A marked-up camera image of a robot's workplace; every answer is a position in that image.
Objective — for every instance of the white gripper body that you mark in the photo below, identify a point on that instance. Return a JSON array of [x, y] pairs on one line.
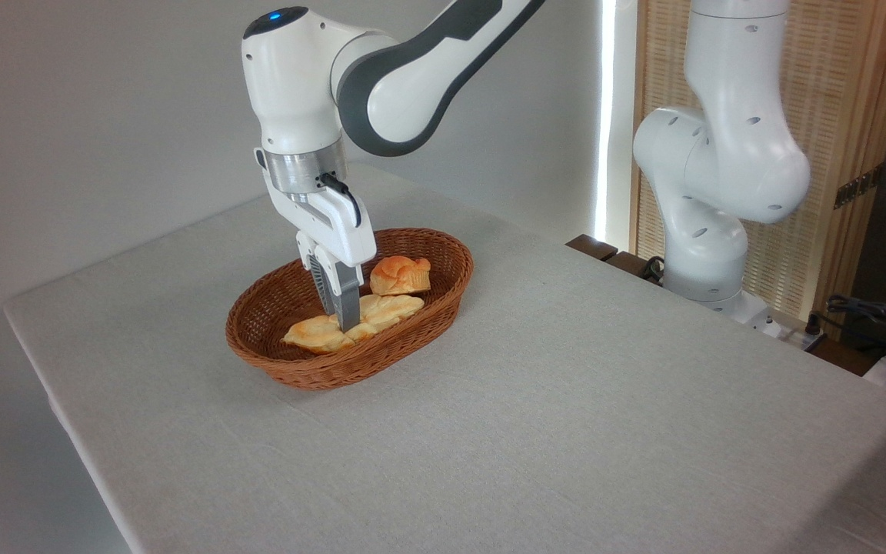
[[343, 231]]

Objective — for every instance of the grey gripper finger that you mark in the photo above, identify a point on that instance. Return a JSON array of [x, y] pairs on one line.
[[321, 281], [348, 300]]

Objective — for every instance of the small round orange bread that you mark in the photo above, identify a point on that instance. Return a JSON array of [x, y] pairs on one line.
[[401, 275]]

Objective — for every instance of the long braided bread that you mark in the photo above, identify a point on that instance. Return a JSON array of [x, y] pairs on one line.
[[316, 335]]

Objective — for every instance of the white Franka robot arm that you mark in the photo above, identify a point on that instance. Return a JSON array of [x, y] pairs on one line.
[[297, 77]]

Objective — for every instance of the wooden rattan folding screen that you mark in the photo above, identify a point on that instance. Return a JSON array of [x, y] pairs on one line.
[[843, 77]]

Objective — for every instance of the white tablecloth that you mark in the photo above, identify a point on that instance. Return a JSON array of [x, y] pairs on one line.
[[566, 431]]

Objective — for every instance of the brass screen hinge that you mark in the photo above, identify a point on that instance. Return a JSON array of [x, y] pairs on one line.
[[858, 187]]

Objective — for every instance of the brown wicker basket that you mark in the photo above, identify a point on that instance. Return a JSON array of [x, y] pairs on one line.
[[351, 369]]

